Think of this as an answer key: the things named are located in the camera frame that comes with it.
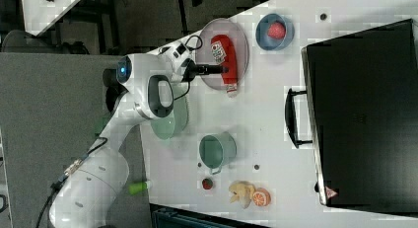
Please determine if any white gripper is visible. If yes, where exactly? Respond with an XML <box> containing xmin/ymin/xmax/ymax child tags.
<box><xmin>157</xmin><ymin>40</ymin><xmax>229</xmax><ymax>83</ymax></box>

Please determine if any red ketchup bottle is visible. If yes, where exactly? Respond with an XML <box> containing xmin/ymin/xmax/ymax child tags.
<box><xmin>211</xmin><ymin>35</ymin><xmax>238</xmax><ymax>98</ymax></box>

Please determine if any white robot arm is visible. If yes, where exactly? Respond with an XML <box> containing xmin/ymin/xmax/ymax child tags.
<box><xmin>48</xmin><ymin>40</ymin><xmax>229</xmax><ymax>228</ymax></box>

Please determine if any pink round plate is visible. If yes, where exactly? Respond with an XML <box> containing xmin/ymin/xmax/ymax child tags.
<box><xmin>195</xmin><ymin>19</ymin><xmax>249</xmax><ymax>82</ymax></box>

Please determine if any green perforated strainer bowl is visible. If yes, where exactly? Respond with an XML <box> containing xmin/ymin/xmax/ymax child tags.
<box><xmin>151</xmin><ymin>96</ymin><xmax>189</xmax><ymax>140</ymax></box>

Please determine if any blue bowl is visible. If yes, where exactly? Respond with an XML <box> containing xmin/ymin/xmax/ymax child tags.
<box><xmin>255</xmin><ymin>14</ymin><xmax>294</xmax><ymax>50</ymax></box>

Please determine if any green metal cup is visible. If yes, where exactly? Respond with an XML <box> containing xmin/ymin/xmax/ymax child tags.
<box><xmin>199</xmin><ymin>131</ymin><xmax>237</xmax><ymax>175</ymax></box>

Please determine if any red strawberry toy in bowl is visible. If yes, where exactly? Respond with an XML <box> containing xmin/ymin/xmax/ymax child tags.
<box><xmin>267</xmin><ymin>22</ymin><xmax>286</xmax><ymax>39</ymax></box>

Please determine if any small red strawberry toy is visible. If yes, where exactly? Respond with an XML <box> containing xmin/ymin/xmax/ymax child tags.
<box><xmin>202</xmin><ymin>179</ymin><xmax>214</xmax><ymax>190</ymax></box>

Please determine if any beige garlic toy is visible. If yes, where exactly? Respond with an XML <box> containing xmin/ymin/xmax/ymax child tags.
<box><xmin>229</xmin><ymin>181</ymin><xmax>255</xmax><ymax>209</ymax></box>

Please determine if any green marker pen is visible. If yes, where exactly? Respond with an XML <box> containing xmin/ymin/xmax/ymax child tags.
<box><xmin>128</xmin><ymin>181</ymin><xmax>152</xmax><ymax>195</ymax></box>

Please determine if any orange slice toy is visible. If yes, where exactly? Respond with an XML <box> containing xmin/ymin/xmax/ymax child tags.
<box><xmin>252</xmin><ymin>188</ymin><xmax>271</xmax><ymax>206</ymax></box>

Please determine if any black toaster oven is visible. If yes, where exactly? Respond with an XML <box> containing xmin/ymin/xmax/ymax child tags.
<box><xmin>301</xmin><ymin>19</ymin><xmax>418</xmax><ymax>217</ymax></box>

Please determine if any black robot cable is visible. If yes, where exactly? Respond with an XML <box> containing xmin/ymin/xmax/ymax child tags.
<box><xmin>35</xmin><ymin>136</ymin><xmax>108</xmax><ymax>228</ymax></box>

